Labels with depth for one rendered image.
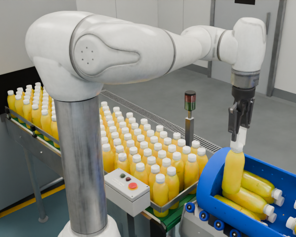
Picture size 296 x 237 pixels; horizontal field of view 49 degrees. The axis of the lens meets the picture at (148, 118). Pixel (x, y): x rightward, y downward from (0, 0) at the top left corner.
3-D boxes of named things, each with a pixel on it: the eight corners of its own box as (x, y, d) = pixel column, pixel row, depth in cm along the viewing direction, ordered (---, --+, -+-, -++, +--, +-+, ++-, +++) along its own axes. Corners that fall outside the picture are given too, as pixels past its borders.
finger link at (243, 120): (237, 99, 112) (239, 97, 113) (238, 125, 118) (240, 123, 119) (247, 102, 109) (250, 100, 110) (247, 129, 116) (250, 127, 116)
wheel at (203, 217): (209, 213, 135) (211, 213, 137) (200, 208, 138) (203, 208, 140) (205, 223, 135) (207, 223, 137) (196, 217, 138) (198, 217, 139)
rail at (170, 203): (162, 213, 141) (162, 207, 140) (161, 212, 142) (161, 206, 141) (216, 172, 166) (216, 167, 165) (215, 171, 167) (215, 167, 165)
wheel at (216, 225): (225, 222, 130) (227, 222, 132) (215, 217, 133) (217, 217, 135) (220, 233, 130) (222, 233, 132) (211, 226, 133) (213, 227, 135)
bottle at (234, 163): (221, 193, 125) (227, 152, 116) (221, 181, 131) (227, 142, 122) (240, 195, 123) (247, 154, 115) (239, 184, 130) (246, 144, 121)
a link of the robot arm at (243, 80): (266, 67, 105) (263, 84, 108) (241, 62, 111) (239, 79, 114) (251, 74, 99) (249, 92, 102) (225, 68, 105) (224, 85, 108)
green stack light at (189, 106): (190, 111, 182) (190, 103, 180) (182, 108, 187) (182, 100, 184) (198, 108, 186) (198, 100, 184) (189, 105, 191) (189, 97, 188)
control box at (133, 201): (133, 217, 133) (131, 197, 128) (103, 195, 146) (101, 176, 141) (151, 205, 139) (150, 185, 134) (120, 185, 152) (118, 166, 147)
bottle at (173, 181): (168, 211, 149) (167, 178, 141) (161, 202, 155) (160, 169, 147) (182, 206, 152) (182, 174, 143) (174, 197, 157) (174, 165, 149)
